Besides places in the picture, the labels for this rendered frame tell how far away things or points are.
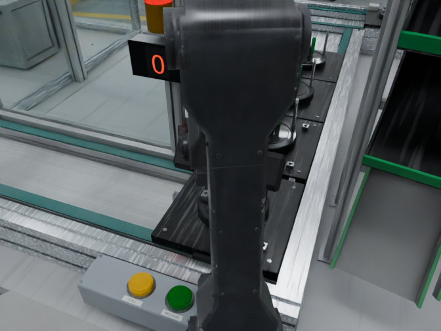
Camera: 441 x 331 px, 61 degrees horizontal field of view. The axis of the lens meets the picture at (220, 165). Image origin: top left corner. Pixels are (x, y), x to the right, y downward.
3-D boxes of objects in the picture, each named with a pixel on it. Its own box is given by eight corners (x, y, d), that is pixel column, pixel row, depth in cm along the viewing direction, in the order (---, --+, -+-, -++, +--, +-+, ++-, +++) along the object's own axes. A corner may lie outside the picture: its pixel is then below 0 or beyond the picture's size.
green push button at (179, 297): (186, 317, 59) (185, 310, 58) (163, 308, 60) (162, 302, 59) (196, 295, 62) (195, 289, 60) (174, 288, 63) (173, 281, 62)
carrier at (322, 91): (322, 129, 100) (331, 85, 93) (237, 111, 107) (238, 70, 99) (335, 88, 118) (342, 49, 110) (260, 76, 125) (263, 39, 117)
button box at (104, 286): (192, 345, 61) (191, 326, 57) (83, 303, 66) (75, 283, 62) (209, 308, 66) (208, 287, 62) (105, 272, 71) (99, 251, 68)
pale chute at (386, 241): (417, 303, 57) (420, 308, 53) (331, 266, 62) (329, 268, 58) (480, 129, 58) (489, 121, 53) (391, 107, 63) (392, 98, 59)
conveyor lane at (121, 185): (272, 308, 70) (277, 276, 64) (-61, 197, 93) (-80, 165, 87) (302, 205, 91) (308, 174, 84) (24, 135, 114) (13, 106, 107)
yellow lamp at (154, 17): (167, 35, 68) (164, 6, 65) (142, 31, 69) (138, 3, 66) (178, 26, 72) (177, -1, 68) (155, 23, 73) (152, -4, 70)
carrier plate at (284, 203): (276, 281, 64) (277, 273, 63) (151, 242, 71) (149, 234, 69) (304, 190, 82) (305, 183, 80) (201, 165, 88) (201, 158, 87)
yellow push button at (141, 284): (146, 303, 61) (145, 295, 59) (125, 295, 62) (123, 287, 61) (158, 282, 64) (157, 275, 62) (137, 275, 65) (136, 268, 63)
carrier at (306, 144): (305, 186, 83) (314, 139, 75) (203, 162, 89) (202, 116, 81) (322, 129, 100) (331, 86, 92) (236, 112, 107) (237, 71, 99)
